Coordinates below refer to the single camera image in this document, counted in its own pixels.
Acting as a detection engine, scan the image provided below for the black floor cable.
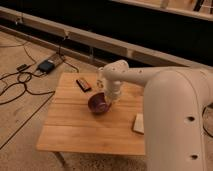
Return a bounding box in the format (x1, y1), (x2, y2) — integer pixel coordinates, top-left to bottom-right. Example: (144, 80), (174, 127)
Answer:
(0, 41), (57, 107)

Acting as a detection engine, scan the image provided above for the dark red ceramic bowl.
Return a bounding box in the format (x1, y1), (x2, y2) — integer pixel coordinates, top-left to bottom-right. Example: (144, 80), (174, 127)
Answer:
(88, 92), (111, 114)

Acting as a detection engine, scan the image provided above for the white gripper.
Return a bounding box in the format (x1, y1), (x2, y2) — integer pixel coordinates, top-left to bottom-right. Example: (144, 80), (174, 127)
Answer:
(104, 80), (122, 106)

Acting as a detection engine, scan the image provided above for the small black plug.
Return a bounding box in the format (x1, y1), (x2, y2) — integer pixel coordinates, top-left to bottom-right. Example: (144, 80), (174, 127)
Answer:
(16, 64), (30, 72)

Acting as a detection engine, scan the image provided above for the black power adapter box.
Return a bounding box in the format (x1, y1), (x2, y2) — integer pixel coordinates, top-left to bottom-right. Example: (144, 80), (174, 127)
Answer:
(37, 60), (55, 74)

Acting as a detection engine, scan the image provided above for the black rectangular bar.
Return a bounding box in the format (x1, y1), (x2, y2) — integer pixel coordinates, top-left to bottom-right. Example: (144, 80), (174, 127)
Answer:
(76, 78), (91, 92)

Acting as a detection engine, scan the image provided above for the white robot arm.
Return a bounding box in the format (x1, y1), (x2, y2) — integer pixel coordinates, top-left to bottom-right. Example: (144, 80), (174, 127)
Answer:
(102, 60), (213, 171)

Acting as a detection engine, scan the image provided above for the small wooden block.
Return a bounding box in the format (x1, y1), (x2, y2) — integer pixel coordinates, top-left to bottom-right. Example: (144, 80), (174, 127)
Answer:
(133, 114), (144, 134)

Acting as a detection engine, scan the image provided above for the wooden table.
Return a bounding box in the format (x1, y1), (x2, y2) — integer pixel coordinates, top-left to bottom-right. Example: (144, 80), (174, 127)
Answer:
(37, 73), (145, 155)

